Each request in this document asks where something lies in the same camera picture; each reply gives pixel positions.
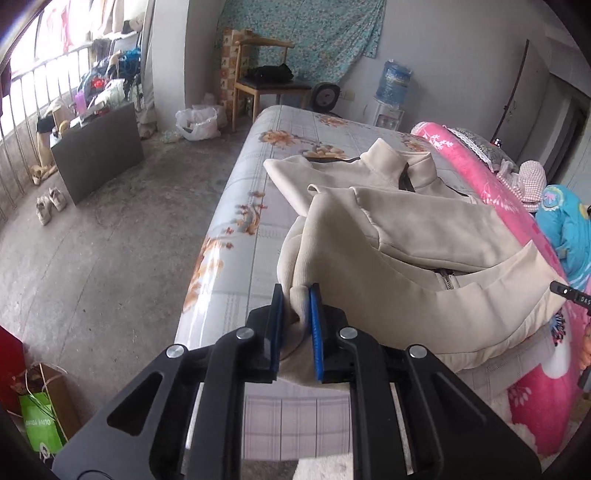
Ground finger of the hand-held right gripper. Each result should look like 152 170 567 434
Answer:
549 279 576 301

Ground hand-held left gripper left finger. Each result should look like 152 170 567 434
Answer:
52 283 284 480

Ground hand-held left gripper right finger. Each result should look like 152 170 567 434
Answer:
308 283 542 480

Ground beige zip jacket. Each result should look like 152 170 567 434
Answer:
264 137 571 386

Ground pile of bags and clothes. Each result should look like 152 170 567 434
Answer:
76 46 146 114

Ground blue quilt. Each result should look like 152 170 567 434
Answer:
536 184 591 280

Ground checkered cloth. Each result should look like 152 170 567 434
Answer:
496 159 548 213

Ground white fluffy cloth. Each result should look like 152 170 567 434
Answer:
295 455 352 480

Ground lace-trimmed pillow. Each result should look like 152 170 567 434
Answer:
448 127 513 171

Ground pink floral blanket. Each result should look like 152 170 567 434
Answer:
411 121 591 457

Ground bed with floral sheet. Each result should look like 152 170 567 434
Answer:
174 105 509 462

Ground white plastic bag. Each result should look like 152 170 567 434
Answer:
175 105 222 141

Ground brown paper bag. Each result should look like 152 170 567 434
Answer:
25 362 81 441

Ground white water dispenser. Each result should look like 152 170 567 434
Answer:
369 99 406 130

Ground black round fan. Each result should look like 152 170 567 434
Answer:
309 82 341 114

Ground wooden chair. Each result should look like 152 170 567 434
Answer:
231 38 312 132

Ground dark grey cabinet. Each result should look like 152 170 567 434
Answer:
50 102 145 206

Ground black bag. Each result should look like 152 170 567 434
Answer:
247 64 295 84

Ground blue water jug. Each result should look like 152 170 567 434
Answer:
375 60 411 109

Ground patterned tall box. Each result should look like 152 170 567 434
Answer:
221 28 252 109

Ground red paper bag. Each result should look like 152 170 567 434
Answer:
0 324 27 416

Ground beige slippers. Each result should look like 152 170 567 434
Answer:
30 164 59 185

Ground beige curtain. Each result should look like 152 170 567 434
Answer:
137 0 160 139

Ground metal window railing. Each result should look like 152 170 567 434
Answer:
0 41 93 222

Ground pink hanging garment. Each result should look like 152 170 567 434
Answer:
46 0 75 52

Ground teal floral wall cloth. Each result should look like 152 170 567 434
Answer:
215 0 386 84

